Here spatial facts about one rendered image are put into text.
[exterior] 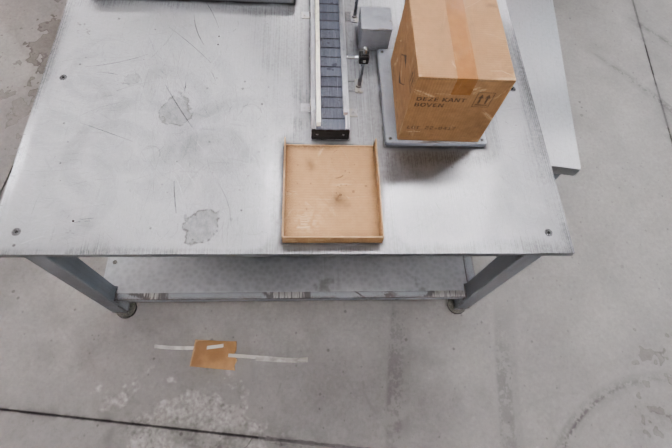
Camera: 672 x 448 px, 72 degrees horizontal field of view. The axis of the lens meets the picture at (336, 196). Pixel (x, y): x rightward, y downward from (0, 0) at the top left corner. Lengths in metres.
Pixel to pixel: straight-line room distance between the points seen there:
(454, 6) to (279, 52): 0.56
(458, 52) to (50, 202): 1.10
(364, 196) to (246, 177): 0.33
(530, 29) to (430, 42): 0.67
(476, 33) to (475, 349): 1.31
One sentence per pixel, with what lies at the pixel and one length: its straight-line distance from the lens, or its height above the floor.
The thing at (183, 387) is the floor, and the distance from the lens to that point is 2.01.
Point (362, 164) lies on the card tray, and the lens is 1.31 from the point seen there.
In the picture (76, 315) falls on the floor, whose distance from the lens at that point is 2.19.
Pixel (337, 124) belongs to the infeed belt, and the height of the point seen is 0.88.
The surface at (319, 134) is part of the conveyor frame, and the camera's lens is 1.33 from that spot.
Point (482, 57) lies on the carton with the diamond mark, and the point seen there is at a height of 1.12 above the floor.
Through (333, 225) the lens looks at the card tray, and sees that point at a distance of 1.22.
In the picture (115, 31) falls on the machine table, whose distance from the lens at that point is 1.71.
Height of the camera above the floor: 1.95
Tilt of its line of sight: 63 degrees down
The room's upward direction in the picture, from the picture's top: 9 degrees clockwise
